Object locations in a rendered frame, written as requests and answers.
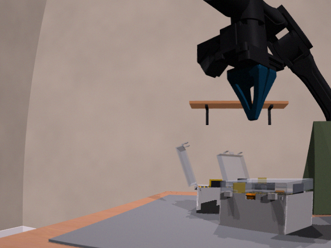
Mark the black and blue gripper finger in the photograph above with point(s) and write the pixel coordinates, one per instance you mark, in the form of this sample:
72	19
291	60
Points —
255	73
270	78

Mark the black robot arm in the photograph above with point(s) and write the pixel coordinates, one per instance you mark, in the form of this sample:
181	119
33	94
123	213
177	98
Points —
293	48

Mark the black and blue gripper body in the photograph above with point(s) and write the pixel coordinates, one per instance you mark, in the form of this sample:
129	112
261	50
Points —
250	50

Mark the grey flat mat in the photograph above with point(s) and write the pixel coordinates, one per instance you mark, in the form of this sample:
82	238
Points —
172	222

